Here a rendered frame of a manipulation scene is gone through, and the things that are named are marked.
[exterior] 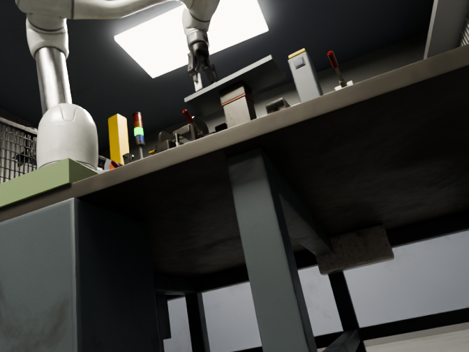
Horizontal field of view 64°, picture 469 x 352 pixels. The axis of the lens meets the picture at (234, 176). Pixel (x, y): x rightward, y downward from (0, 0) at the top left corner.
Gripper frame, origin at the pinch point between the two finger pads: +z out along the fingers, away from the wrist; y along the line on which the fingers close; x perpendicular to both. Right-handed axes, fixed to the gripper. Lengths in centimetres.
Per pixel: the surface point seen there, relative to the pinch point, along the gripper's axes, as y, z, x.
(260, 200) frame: -38, 65, -37
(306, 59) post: 5.4, 9.0, -39.2
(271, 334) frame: -39, 89, -34
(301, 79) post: 4.7, 15.6, -35.5
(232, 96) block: -0.5, 10.2, -11.2
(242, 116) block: 0.3, 19.2, -13.0
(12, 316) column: -62, 76, 14
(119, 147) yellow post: 55, -50, 130
